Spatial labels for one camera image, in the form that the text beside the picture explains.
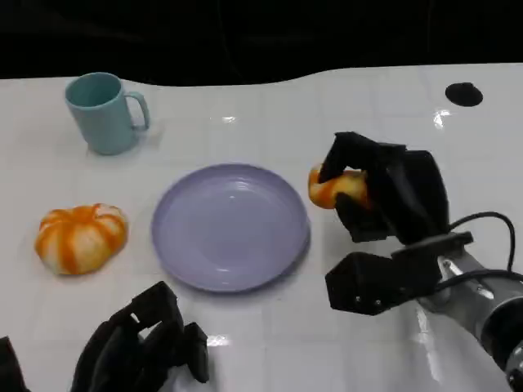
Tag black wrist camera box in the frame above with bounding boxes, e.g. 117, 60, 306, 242
324, 244, 442, 318
0, 335, 29, 392

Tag orange white toy bread roll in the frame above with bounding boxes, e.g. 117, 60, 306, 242
308, 163, 371, 210
34, 203, 129, 276

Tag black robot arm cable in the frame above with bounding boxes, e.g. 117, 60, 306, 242
432, 211, 523, 293

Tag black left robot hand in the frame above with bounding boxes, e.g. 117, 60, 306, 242
71, 280, 210, 392

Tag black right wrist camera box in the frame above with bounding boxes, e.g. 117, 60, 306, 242
324, 244, 442, 318

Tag black round table grommet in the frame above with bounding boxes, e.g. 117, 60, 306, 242
444, 82, 484, 108

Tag pale green mug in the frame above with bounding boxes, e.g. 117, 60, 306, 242
64, 72, 151, 156

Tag black cloth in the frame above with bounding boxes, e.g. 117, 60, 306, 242
0, 0, 523, 87

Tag lilac plate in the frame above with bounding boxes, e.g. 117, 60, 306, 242
150, 163, 311, 293

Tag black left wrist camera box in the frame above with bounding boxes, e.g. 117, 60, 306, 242
0, 335, 29, 392

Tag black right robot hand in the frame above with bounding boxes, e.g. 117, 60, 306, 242
317, 131, 451, 246

